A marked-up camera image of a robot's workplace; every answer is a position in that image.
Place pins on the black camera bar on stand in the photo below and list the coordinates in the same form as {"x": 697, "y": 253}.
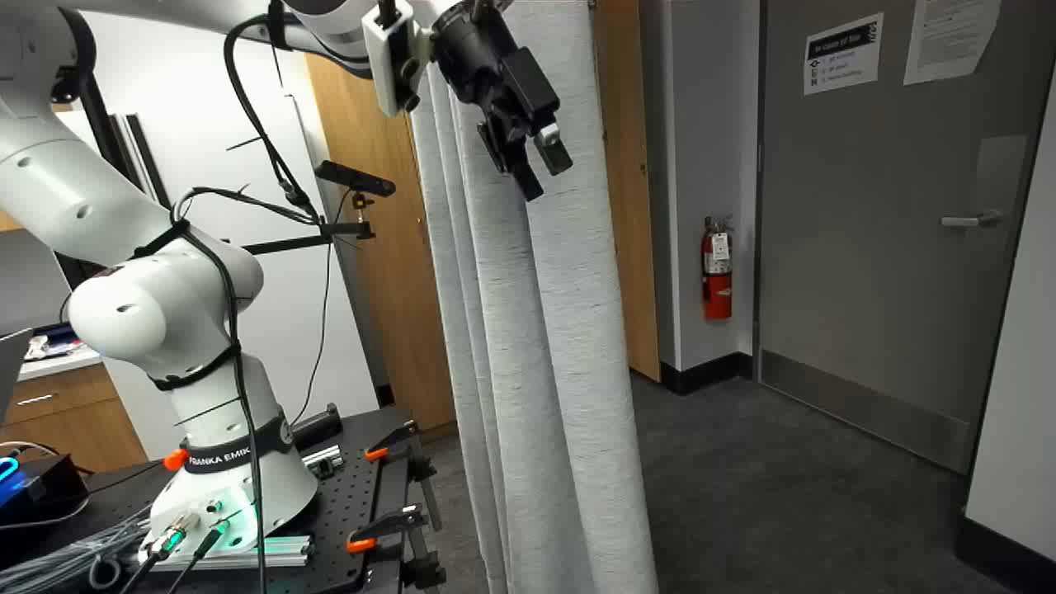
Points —
{"x": 355, "y": 181}

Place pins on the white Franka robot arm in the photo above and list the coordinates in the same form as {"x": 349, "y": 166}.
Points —
{"x": 67, "y": 187}

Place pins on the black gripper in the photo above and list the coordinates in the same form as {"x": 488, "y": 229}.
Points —
{"x": 497, "y": 67}

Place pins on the small black box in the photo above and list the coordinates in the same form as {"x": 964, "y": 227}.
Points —
{"x": 316, "y": 428}

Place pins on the wooden door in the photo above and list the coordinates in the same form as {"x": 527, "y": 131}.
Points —
{"x": 398, "y": 308}

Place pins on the grey door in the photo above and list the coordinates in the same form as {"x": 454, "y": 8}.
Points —
{"x": 878, "y": 274}

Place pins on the white paper sheet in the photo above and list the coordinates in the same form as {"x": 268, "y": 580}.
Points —
{"x": 953, "y": 38}

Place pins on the red fire extinguisher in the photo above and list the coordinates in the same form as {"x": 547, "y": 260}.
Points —
{"x": 717, "y": 286}

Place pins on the wooden wall panel strip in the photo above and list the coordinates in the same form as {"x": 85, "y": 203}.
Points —
{"x": 631, "y": 220}

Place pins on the black perforated robot table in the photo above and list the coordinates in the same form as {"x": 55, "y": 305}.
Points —
{"x": 350, "y": 495}

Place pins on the grey fabric curtain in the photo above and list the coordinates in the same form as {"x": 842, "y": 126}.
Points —
{"x": 572, "y": 385}

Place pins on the paper sign with black header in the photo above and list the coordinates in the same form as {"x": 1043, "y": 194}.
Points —
{"x": 842, "y": 53}

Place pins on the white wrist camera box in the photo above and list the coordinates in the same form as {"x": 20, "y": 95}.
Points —
{"x": 391, "y": 61}

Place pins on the wooden cabinet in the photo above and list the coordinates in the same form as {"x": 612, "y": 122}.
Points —
{"x": 78, "y": 424}

